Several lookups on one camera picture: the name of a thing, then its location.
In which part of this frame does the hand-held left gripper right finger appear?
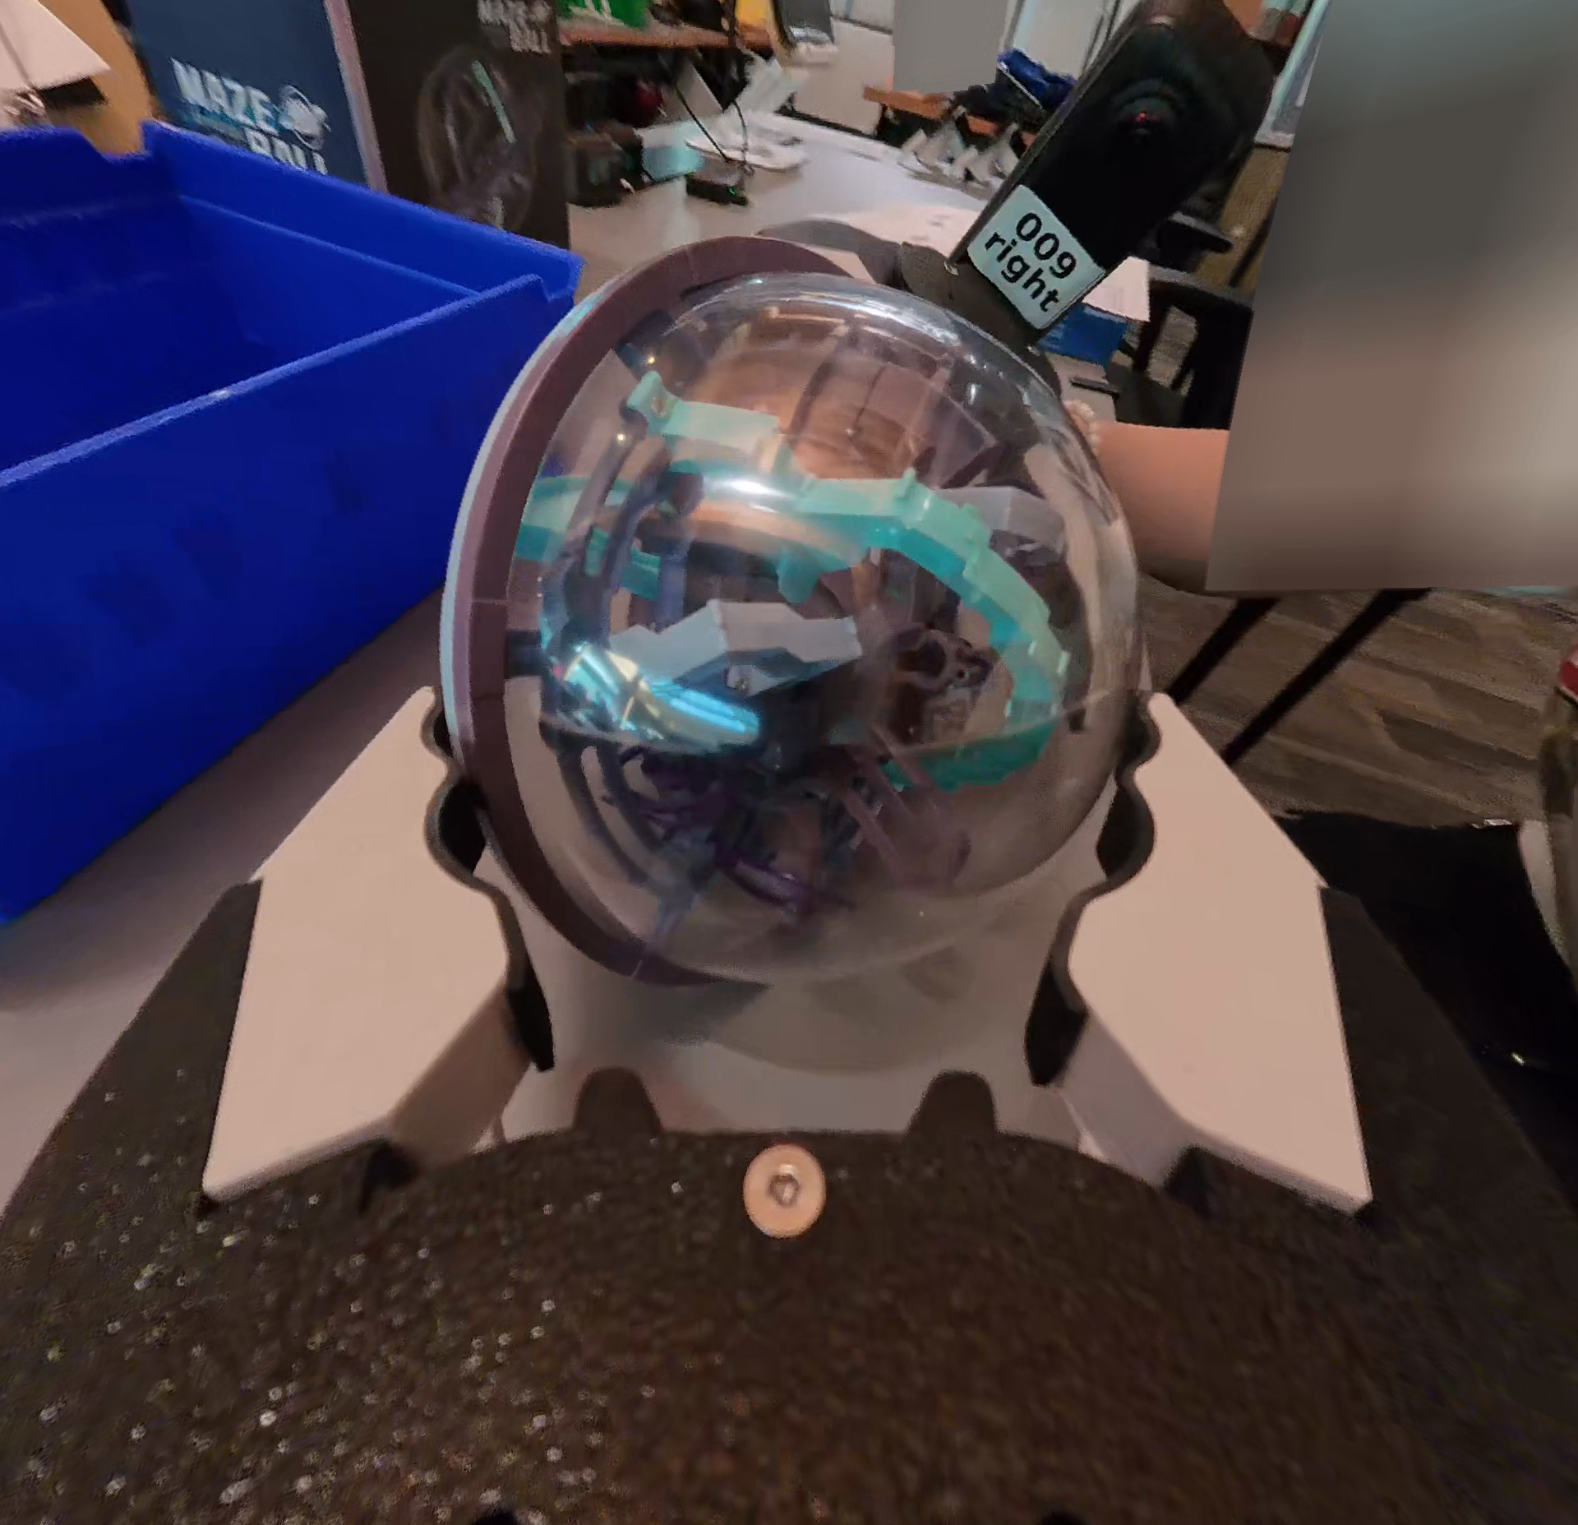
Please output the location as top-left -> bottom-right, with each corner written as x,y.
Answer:
1022,691 -> 1375,1218

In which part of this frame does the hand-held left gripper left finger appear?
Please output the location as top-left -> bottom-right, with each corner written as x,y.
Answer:
199,686 -> 559,1203

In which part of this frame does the clear plastic maze ball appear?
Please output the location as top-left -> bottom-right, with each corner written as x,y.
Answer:
440,235 -> 1142,986

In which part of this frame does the person's right forearm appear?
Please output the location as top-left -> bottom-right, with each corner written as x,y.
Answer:
1090,419 -> 1235,591

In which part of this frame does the blue plastic bin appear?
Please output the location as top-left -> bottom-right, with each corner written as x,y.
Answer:
0,121 -> 583,922

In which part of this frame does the dark printed toy box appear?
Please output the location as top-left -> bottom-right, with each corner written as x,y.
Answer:
110,0 -> 570,250

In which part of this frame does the brown cardboard box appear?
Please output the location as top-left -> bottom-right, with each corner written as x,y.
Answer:
0,0 -> 160,155

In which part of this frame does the white paper sheet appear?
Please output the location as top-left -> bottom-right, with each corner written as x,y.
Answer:
0,0 -> 112,98

